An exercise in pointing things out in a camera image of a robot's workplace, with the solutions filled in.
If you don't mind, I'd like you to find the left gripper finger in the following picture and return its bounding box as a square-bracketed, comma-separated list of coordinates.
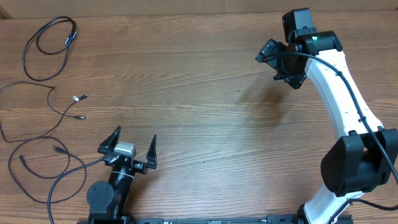
[146, 134, 157, 169]
[98, 126, 121, 154]

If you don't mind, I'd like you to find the black usb cable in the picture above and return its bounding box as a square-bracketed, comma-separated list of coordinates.
[0, 81, 90, 144]
[21, 16, 78, 82]
[7, 136, 88, 205]

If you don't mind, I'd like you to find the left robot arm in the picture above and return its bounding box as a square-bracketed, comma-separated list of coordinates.
[86, 126, 157, 224]

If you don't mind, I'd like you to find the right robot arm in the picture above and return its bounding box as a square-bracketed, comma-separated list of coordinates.
[256, 8, 397, 223]

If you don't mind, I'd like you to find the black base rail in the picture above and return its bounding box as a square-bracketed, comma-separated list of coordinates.
[77, 213, 354, 224]

